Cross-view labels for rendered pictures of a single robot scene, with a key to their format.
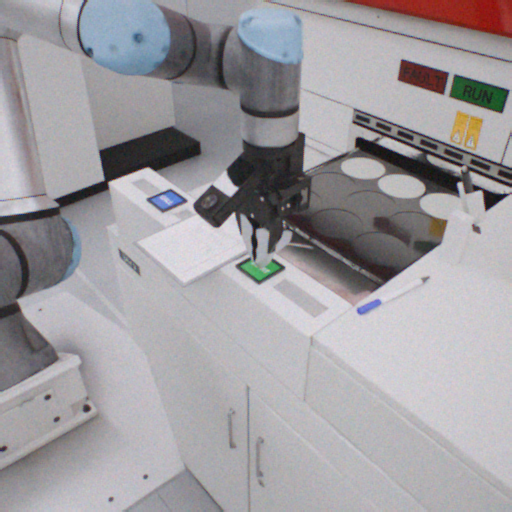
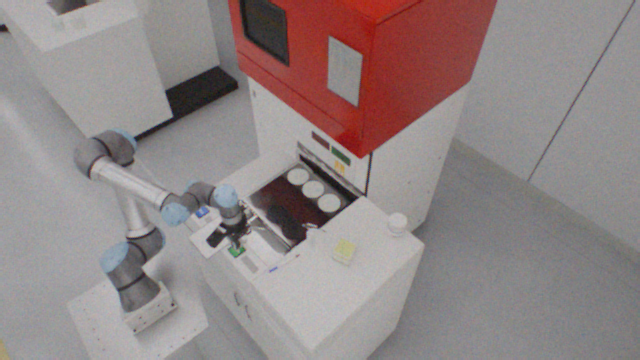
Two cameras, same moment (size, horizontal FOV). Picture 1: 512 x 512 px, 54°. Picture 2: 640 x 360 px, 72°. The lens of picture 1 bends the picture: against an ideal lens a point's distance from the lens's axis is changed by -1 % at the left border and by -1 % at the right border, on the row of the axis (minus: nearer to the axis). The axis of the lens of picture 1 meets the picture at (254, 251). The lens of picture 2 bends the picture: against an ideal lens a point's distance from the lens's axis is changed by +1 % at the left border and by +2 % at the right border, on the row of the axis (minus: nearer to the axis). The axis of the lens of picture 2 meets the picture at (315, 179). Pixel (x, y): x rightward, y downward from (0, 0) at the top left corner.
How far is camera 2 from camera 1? 109 cm
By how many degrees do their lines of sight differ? 12
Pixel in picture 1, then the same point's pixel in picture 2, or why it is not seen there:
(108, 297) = not seen: hidden behind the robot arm
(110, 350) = (180, 278)
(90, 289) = not seen: hidden behind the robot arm
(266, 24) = (221, 199)
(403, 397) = (275, 306)
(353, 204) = (287, 202)
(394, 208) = (305, 204)
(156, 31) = (184, 216)
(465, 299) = (310, 264)
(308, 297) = (253, 263)
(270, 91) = (226, 213)
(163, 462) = (201, 324)
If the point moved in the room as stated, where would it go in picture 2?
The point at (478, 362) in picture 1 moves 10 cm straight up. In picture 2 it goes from (305, 292) to (304, 280)
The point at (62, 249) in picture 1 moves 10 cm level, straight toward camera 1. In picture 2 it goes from (158, 243) to (164, 263)
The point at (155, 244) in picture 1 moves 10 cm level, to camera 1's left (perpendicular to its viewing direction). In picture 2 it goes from (195, 238) to (171, 238)
